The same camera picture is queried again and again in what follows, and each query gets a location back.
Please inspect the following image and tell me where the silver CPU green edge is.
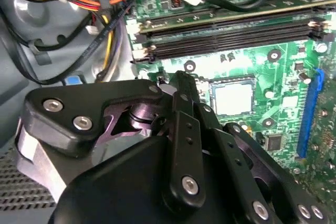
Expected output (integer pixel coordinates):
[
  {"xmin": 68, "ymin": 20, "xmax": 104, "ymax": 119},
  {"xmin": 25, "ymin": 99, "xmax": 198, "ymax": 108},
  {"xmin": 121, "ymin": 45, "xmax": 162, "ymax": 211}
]
[{"xmin": 209, "ymin": 79, "xmax": 257, "ymax": 116}]

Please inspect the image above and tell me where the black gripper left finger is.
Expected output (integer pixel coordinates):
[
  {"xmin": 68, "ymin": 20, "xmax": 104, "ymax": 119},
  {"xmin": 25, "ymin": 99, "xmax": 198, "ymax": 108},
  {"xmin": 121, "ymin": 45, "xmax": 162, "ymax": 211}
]
[{"xmin": 19, "ymin": 70, "xmax": 207, "ymax": 211}]

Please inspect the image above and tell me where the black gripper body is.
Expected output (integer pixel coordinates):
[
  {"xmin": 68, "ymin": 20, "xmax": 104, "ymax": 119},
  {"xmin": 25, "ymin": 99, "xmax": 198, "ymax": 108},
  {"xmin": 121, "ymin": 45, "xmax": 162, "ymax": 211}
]
[{"xmin": 52, "ymin": 134, "xmax": 249, "ymax": 224}]

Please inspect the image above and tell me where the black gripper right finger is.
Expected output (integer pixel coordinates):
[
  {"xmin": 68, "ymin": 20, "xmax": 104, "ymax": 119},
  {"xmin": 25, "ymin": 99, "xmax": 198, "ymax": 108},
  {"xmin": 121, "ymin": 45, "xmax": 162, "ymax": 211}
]
[{"xmin": 194, "ymin": 103, "xmax": 330, "ymax": 224}]

